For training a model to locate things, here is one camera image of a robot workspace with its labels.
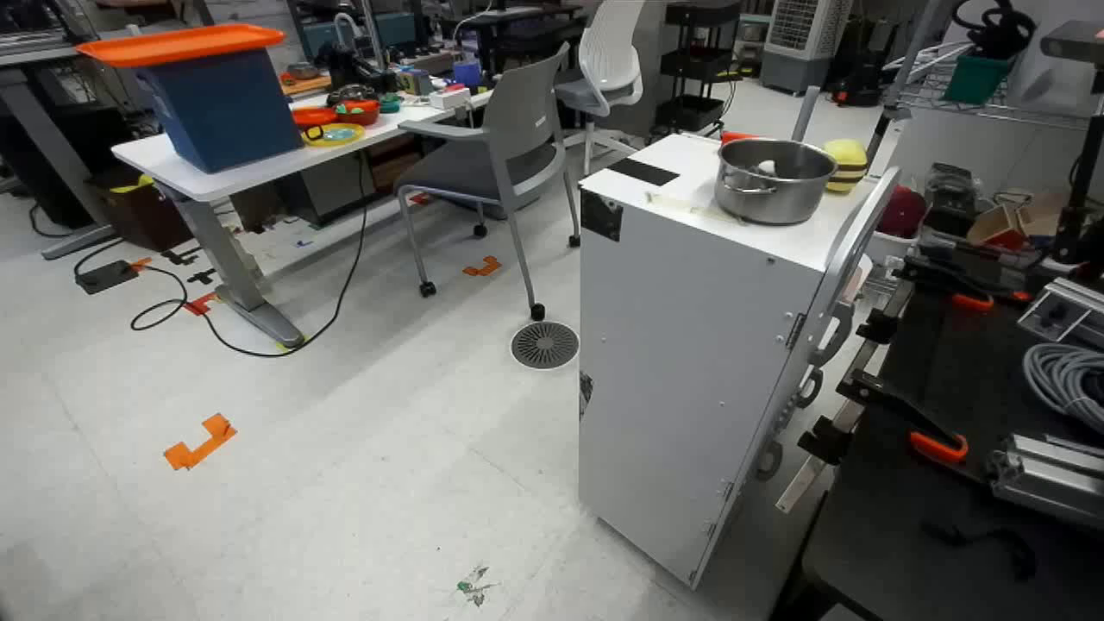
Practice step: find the blue bin with orange lid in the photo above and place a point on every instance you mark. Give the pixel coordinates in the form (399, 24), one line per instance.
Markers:
(210, 88)

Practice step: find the black wire shelf cart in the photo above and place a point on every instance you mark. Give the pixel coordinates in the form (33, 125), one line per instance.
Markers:
(700, 60)

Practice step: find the white desk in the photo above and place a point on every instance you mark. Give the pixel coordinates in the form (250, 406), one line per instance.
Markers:
(202, 195)

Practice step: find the orange floor tape marker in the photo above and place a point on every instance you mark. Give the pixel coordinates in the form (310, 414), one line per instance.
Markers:
(191, 454)

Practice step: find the grey office chair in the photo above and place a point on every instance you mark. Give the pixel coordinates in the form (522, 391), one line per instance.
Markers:
(503, 164)

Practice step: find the orange handled clamp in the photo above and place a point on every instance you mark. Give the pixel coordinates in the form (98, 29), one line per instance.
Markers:
(926, 436)

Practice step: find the white office chair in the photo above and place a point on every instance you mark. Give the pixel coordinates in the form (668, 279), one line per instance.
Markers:
(609, 76)

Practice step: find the aluminium extrusion rail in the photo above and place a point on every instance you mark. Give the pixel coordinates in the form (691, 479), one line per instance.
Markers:
(1058, 478)

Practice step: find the black table with clamps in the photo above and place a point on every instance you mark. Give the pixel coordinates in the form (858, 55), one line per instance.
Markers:
(905, 540)

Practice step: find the steel cooking pot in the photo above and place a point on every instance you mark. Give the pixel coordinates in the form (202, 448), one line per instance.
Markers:
(770, 179)

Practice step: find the yellow sponge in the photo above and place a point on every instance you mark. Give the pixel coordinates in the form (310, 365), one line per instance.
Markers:
(851, 164)

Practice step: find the white metal cabinet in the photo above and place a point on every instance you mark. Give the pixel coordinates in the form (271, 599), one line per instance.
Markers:
(693, 337)

